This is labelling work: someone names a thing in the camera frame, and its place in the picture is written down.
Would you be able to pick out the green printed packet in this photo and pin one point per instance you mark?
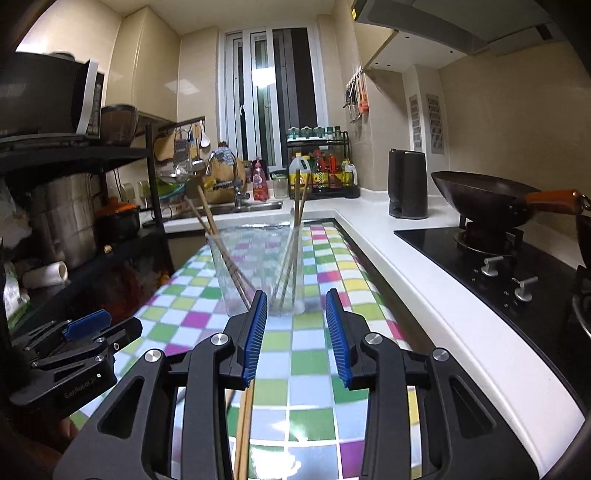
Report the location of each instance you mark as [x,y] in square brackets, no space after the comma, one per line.
[14,300]

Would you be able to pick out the green bowl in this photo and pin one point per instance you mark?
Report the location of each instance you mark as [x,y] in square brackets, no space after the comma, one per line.
[171,189]

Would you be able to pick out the black and white microwave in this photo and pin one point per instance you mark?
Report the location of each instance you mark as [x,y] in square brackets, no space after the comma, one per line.
[46,97]

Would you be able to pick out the wooden chopstick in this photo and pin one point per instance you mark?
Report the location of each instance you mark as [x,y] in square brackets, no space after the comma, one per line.
[248,424]
[239,443]

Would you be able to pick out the black pot with orange lid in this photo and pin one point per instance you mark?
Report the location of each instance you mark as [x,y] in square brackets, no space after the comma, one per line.
[117,224]

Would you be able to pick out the brown pot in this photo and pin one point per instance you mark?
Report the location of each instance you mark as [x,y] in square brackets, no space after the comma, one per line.
[119,127]

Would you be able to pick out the hanging kitchen tools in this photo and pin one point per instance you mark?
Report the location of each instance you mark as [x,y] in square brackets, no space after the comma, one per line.
[358,97]

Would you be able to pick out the steel kitchen faucet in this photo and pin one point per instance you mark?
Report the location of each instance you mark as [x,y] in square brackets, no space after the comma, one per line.
[238,194]

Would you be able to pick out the white paper roll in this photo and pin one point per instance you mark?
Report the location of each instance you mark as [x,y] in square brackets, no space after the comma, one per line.
[46,274]

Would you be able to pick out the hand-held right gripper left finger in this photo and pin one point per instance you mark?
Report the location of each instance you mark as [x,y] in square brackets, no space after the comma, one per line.
[254,341]

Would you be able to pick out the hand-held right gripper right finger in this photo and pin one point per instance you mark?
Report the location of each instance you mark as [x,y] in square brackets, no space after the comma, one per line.
[337,341]

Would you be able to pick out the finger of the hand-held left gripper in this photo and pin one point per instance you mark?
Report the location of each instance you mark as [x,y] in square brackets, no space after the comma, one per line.
[87,323]
[120,332]

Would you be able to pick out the black electric kettle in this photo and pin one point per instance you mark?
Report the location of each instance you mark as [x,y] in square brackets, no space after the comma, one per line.
[407,184]

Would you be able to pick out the checkered tablecloth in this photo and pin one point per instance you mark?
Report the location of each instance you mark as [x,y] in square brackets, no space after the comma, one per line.
[304,364]

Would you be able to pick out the set of wooden chopsticks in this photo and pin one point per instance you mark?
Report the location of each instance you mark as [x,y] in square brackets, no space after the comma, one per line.
[298,194]

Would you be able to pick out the black shelf rack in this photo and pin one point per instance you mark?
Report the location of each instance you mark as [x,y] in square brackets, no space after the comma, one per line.
[153,184]

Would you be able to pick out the red soap bottle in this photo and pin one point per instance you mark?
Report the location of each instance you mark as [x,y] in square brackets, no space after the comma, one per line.
[259,182]

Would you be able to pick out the white plastic jug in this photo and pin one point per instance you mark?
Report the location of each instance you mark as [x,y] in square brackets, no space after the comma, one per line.
[292,182]

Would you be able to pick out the red bag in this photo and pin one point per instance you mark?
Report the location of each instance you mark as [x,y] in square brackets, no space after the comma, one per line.
[124,290]

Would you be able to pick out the black gas stove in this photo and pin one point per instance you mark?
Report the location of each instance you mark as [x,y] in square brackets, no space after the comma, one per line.
[443,249]

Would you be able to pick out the steel sink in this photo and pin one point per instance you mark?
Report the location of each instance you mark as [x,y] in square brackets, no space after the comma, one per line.
[221,208]

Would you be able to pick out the dark pan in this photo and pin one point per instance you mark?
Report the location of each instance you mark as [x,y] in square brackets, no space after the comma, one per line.
[584,240]

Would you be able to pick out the row of sauce bottles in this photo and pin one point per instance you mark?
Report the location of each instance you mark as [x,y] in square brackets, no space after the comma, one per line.
[330,170]

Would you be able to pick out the metal grater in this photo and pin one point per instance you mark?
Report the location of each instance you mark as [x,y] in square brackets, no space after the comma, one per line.
[182,147]

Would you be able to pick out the black spice rack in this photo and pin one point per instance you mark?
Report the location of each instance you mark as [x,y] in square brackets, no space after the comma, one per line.
[323,142]

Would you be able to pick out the row of spice jars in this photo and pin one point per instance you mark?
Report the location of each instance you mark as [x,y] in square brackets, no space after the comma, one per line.
[314,134]

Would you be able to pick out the clear plastic utensil holder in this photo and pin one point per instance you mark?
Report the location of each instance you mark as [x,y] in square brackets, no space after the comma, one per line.
[254,249]

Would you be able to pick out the white-framed window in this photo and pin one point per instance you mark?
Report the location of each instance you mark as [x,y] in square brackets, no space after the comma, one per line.
[263,92]

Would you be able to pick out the large steel stockpot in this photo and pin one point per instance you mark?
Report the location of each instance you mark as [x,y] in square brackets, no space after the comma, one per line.
[64,221]

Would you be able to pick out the white wall vent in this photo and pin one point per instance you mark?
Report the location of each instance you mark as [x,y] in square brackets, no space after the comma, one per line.
[414,122]
[435,122]

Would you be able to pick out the white hanging ladle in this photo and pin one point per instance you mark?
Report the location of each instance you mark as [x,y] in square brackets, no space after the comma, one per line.
[205,141]

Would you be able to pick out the grey range hood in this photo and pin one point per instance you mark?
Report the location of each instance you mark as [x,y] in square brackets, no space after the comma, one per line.
[438,23]

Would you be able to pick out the silver stove knob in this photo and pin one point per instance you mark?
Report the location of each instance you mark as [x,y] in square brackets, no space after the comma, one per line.
[524,290]
[490,268]

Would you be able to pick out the glass jar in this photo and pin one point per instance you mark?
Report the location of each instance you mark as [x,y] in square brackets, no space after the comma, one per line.
[279,187]

